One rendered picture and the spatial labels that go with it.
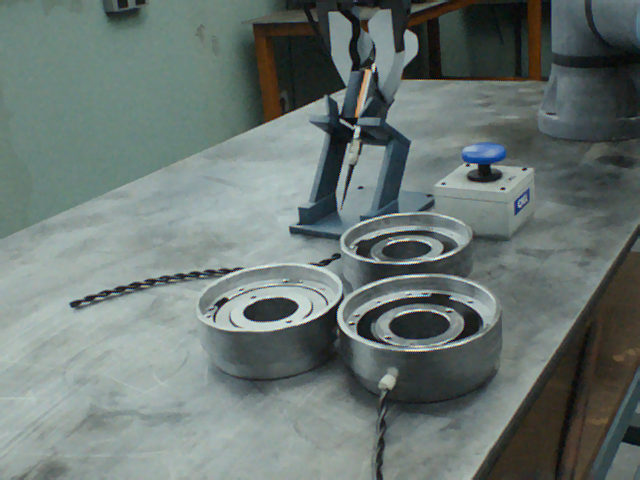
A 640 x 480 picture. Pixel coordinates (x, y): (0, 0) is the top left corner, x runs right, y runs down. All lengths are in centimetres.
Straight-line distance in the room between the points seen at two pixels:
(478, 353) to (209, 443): 17
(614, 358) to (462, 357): 57
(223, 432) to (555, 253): 33
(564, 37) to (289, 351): 61
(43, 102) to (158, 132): 46
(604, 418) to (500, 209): 31
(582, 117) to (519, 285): 40
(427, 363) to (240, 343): 12
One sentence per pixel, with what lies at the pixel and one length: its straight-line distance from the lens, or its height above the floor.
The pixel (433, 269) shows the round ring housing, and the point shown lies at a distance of 59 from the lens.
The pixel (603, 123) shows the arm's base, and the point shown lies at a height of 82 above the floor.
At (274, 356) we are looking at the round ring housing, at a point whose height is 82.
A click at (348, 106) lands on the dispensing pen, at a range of 76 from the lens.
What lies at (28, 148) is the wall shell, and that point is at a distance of 235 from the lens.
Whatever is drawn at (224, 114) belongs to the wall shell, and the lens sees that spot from 293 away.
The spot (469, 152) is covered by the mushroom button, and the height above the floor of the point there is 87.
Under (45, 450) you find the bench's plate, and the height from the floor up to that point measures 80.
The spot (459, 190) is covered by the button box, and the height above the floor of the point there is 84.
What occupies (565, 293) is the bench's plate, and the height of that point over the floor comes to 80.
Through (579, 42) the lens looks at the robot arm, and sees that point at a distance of 100.
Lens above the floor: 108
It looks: 20 degrees down
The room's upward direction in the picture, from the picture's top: 7 degrees counter-clockwise
